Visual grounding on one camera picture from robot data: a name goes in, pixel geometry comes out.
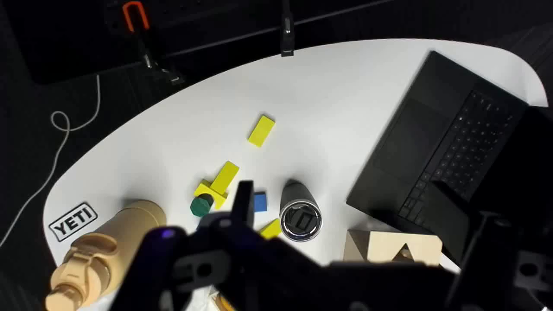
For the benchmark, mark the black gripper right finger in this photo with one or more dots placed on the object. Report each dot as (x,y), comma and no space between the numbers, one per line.
(506,260)

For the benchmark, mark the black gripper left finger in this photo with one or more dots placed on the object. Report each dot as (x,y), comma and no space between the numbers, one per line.
(242,210)

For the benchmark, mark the blue cube block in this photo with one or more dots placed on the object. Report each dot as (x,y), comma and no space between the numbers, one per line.
(259,201)

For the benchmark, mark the yellow triangle block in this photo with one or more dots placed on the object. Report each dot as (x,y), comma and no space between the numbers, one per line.
(273,229)

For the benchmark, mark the green cylinder block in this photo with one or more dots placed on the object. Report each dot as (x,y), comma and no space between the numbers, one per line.
(200,206)

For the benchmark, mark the yellow long block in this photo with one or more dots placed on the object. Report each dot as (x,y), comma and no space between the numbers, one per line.
(225,177)

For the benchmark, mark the yellow square block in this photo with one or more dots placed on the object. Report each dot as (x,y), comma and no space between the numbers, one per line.
(204,189)

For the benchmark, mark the yellow flat block far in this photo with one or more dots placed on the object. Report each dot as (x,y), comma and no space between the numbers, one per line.
(261,130)

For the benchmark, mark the wooden sorting box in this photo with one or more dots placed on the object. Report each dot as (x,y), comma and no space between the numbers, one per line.
(392,248)

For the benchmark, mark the black tumbler cup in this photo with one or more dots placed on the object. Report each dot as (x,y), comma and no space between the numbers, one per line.
(301,218)

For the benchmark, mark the black laptop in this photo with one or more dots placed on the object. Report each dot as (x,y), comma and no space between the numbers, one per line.
(456,149)

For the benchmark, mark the tan insulated water bottle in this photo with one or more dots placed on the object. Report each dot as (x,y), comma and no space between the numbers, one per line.
(97,262)

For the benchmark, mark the YETI sticker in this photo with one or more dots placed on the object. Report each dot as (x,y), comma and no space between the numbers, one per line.
(71,222)

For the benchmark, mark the orange clamp handle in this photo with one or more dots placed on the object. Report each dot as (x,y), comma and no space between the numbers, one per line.
(135,16)

